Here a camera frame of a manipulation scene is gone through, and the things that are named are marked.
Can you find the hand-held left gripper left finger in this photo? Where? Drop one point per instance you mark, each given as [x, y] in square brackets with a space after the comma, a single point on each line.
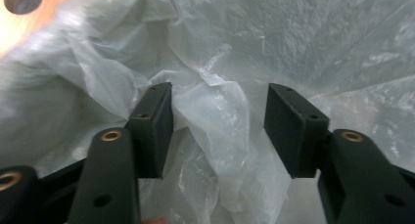
[150, 136]

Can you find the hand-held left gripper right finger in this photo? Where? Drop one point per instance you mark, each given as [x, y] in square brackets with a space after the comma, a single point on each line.
[293, 132]

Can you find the round table grommet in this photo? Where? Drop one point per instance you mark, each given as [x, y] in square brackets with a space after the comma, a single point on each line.
[23, 0]

